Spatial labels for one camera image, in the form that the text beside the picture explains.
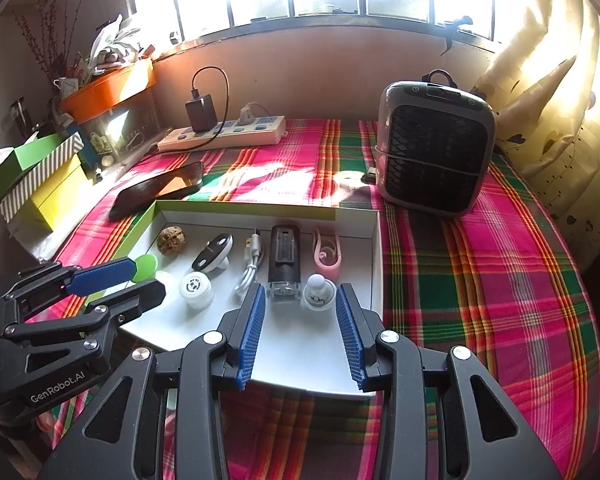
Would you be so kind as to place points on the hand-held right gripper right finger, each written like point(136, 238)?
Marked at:
point(350, 335)

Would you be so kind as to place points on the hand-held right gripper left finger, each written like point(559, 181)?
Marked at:
point(252, 335)

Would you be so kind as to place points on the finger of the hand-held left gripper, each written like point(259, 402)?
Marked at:
point(100, 277)
point(135, 300)

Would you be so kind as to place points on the green and white cardboard box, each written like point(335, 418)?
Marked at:
point(290, 360)

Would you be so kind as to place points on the white knob gadget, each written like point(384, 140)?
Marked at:
point(319, 294)

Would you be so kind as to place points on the round white cap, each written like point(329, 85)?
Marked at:
point(196, 289)

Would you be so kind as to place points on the brown walnut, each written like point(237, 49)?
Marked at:
point(171, 241)

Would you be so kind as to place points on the pink oval clip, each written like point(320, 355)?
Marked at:
point(325, 263)

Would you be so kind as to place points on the black rectangular flashlight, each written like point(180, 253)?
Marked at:
point(285, 265)

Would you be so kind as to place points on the black and white oval gadget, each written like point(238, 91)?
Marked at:
point(212, 254)

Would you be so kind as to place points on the black smartphone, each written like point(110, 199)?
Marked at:
point(155, 190)

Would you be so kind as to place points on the green striped box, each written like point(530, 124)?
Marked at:
point(35, 170)

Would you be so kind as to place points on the plaid blanket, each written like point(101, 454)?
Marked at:
point(480, 310)

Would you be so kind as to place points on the glass tank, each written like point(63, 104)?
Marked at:
point(120, 132)

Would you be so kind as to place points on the orange tray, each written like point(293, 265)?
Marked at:
point(107, 92)

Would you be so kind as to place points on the white power strip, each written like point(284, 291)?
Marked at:
point(220, 135)

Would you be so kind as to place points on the black charger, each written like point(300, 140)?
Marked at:
point(200, 112)

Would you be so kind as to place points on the grey desktop heater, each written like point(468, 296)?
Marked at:
point(430, 155)

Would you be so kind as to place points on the white plug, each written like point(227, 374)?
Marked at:
point(250, 112)

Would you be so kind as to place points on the dried red branches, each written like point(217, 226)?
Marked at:
point(40, 20)

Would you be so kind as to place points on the cream heart print curtain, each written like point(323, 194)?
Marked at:
point(555, 110)

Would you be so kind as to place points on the black window latch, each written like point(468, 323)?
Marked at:
point(457, 27)

